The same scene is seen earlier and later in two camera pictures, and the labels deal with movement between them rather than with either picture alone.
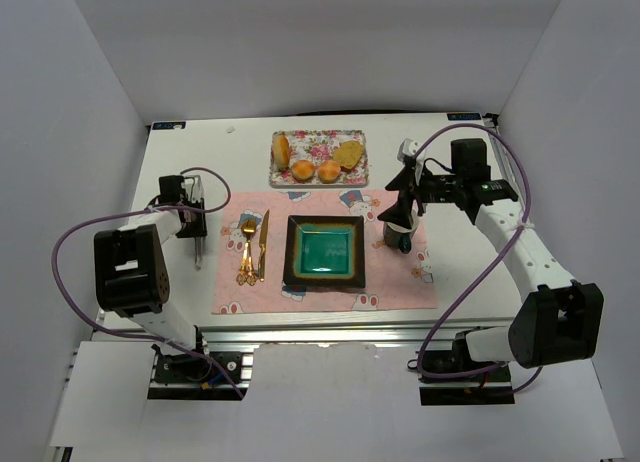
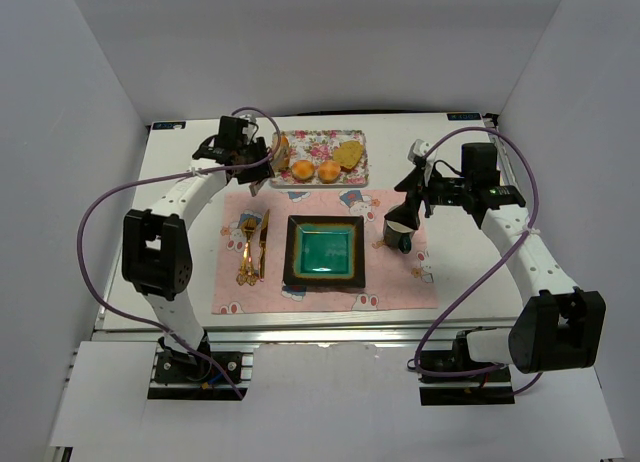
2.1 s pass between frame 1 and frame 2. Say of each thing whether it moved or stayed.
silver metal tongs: moved
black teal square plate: stayed
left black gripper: moved
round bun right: stayed
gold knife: stayed
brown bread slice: stayed
